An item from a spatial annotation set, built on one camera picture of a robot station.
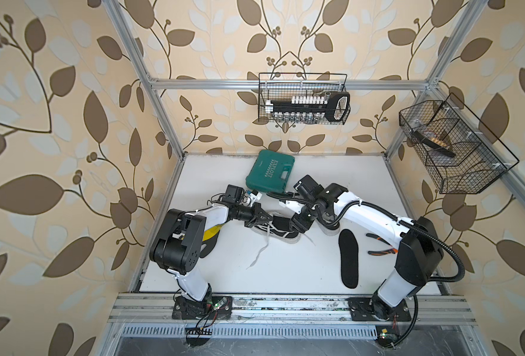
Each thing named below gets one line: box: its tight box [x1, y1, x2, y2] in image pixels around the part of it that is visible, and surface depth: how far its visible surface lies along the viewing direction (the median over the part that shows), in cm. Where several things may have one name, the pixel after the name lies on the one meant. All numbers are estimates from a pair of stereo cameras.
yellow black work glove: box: [199, 223, 224, 259], surface depth 91 cm
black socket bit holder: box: [265, 91, 351, 123], surface depth 86 cm
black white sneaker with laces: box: [245, 215, 302, 270], surface depth 89 cm
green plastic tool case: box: [245, 149, 296, 193], surface depth 110 cm
